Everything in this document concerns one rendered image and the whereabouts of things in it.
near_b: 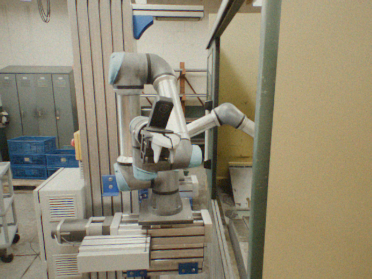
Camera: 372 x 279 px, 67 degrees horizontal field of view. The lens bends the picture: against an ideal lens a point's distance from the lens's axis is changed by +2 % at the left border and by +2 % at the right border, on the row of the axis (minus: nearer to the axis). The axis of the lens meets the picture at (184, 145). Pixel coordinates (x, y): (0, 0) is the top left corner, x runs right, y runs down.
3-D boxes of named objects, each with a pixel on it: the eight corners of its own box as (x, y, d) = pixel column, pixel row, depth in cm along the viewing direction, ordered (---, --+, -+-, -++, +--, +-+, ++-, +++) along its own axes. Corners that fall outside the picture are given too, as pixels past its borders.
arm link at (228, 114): (227, 102, 155) (300, 147, 159) (225, 100, 166) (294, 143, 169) (216, 119, 157) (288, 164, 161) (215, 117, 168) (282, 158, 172)
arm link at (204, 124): (152, 140, 173) (233, 100, 165) (156, 135, 187) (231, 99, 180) (161, 157, 175) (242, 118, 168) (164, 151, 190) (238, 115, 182)
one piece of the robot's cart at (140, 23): (133, 36, 125) (132, 15, 123) (135, 39, 134) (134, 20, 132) (153, 37, 126) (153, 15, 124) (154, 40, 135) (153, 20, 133)
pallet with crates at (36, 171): (3, 192, 442) (-4, 143, 425) (33, 176, 520) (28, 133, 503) (79, 193, 437) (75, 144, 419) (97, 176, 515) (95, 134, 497)
